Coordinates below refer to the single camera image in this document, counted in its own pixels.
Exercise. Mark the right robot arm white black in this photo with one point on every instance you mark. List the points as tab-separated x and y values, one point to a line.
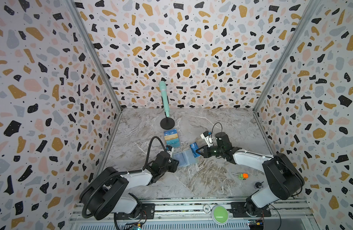
283	180

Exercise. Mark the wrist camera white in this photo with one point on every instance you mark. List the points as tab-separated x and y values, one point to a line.
207	137
169	150

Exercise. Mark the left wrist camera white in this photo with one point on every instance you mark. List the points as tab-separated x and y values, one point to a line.
169	150

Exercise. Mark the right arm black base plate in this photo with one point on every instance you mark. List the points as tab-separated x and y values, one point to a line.
242	209

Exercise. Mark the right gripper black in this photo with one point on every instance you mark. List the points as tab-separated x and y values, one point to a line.
204	151

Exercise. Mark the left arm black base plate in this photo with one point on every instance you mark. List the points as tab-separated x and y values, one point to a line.
145	211

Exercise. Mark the small orange green toy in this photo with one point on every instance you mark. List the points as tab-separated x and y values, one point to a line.
243	176

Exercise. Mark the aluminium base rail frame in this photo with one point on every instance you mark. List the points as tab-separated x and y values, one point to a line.
195	214

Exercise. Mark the mint green microphone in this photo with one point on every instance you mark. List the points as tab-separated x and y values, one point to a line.
163	89

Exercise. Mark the green round push button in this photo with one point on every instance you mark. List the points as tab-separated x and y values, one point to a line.
219	215

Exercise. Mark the yellow VIP card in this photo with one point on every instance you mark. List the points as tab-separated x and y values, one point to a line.
169	137

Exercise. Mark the black round microphone stand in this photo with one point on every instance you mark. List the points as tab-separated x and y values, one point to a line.
167	123

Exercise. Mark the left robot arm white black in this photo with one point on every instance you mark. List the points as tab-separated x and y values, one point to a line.
108	192

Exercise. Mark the blue VIP credit card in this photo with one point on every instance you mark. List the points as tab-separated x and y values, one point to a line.
194	147

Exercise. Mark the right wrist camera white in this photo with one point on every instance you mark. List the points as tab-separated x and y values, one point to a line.
207	137

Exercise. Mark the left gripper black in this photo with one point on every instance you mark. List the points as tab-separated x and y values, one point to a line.
174	165

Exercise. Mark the small black knob object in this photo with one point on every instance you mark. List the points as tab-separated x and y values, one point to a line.
258	185

